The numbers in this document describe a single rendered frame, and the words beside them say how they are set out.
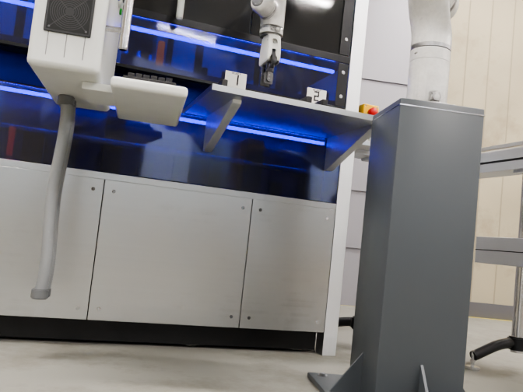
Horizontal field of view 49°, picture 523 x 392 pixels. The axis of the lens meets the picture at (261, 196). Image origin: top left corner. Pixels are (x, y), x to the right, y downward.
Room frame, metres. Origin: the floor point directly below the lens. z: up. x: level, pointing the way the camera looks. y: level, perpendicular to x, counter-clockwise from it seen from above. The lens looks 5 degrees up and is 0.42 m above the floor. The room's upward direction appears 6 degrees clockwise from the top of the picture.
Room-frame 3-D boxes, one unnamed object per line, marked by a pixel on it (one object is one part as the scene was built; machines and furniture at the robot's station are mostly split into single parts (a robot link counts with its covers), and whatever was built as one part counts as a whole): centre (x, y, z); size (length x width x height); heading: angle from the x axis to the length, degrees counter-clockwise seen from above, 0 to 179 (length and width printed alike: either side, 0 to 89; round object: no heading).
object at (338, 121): (2.05, -0.07, 0.87); 0.70 x 0.48 x 0.02; 109
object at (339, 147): (2.12, -0.31, 0.80); 0.34 x 0.03 x 0.13; 19
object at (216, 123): (1.95, 0.16, 0.80); 0.34 x 0.03 x 0.13; 19
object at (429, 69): (1.70, -0.47, 0.95); 0.19 x 0.19 x 0.18
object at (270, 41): (1.98, 0.03, 1.10); 0.10 x 0.07 x 0.11; 19
